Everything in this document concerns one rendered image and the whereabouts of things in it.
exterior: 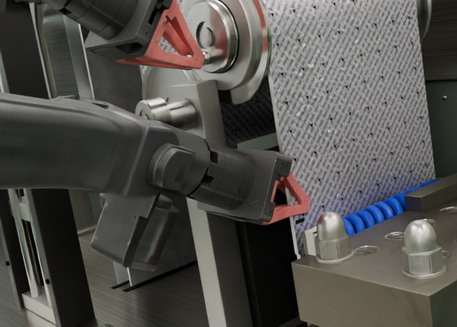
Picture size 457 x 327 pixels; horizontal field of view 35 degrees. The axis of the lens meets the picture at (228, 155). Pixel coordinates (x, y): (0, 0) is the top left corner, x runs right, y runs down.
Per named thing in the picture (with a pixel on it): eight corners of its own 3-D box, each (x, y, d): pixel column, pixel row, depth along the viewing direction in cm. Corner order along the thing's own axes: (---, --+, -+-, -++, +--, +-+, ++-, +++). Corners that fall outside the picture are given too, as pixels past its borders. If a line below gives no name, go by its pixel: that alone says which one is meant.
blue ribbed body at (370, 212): (307, 259, 76) (302, 227, 75) (434, 202, 88) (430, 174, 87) (331, 264, 73) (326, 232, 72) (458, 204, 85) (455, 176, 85)
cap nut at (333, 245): (307, 260, 69) (300, 215, 68) (334, 247, 71) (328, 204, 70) (335, 266, 66) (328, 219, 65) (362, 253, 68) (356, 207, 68)
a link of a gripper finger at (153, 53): (203, 92, 71) (127, 45, 66) (164, 94, 77) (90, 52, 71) (226, 31, 73) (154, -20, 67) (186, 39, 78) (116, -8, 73)
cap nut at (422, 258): (393, 274, 62) (386, 224, 61) (419, 260, 64) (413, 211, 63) (428, 282, 59) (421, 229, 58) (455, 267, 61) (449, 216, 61)
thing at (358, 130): (295, 253, 75) (268, 77, 72) (434, 192, 89) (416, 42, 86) (298, 254, 75) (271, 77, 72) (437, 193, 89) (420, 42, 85)
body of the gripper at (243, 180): (275, 224, 66) (213, 205, 62) (209, 212, 74) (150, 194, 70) (292, 156, 67) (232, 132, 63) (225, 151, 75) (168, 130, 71)
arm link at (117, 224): (172, 146, 55) (83, 108, 58) (116, 287, 55) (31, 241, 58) (230, 162, 66) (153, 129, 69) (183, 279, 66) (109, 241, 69)
